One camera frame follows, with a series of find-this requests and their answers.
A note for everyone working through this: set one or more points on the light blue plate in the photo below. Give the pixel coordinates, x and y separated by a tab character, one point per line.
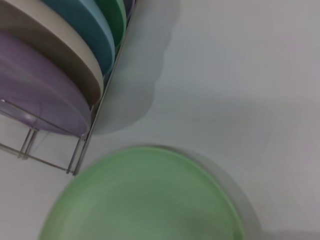
87	25

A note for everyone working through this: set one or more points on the light green plate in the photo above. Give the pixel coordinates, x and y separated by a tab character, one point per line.
150	200

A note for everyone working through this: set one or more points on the dark green plate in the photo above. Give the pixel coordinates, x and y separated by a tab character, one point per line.
112	15

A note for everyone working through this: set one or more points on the grey purple plate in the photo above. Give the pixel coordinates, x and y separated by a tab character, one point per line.
128	5

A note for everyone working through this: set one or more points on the lavender plate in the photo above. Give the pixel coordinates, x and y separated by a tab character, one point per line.
37	87

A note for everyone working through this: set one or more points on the beige plate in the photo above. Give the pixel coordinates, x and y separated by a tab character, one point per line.
50	32

